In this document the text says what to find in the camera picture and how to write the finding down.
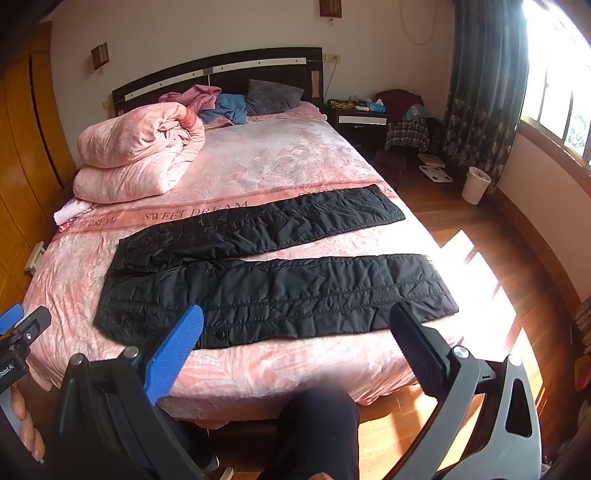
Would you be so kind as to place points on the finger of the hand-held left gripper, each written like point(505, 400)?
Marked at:
point(27, 325)

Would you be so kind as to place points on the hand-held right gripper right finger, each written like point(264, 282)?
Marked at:
point(418, 348)

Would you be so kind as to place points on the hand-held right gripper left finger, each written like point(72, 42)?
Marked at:
point(178, 348)

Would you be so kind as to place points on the black quilted pants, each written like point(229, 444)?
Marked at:
point(277, 295)

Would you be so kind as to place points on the person's left hand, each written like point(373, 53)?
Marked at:
point(27, 429)

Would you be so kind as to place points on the white stool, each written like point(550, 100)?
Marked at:
point(34, 256)

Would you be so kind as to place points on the small folded pink-white cloth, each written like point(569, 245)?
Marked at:
point(69, 212)

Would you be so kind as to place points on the person's leg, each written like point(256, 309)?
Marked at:
point(318, 438)

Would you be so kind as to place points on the wooden wardrobe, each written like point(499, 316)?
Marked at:
point(23, 161)

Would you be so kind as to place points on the white waste bin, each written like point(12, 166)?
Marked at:
point(474, 187)

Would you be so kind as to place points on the small dark wooden stool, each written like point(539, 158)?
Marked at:
point(390, 161)

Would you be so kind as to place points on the folded pink duvet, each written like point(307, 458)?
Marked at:
point(134, 152)

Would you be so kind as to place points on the plaid shirt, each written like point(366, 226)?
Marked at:
point(406, 134)

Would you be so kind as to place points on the bed with pink sheet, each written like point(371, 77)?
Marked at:
point(277, 157)

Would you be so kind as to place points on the dark nightstand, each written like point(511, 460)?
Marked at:
point(358, 127)

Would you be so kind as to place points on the light blue cap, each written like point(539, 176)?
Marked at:
point(414, 112)

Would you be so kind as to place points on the blue tissue pack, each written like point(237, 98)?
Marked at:
point(377, 106)

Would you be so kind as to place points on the blue garment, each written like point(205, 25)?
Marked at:
point(228, 107)

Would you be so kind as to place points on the dark red garment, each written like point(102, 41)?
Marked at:
point(399, 98)

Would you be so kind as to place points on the pink garment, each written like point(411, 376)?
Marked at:
point(194, 97)

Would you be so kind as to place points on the dark patterned curtain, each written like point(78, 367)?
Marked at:
point(485, 92)

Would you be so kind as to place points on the grey pillow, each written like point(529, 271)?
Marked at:
point(272, 96)

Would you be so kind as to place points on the dark wooden headboard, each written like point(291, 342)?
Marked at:
point(231, 69)

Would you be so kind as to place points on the window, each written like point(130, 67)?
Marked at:
point(558, 92)

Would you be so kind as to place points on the wooden wall lamp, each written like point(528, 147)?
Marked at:
point(99, 55)
point(330, 7)

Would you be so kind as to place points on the wall socket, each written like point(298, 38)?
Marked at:
point(332, 58)

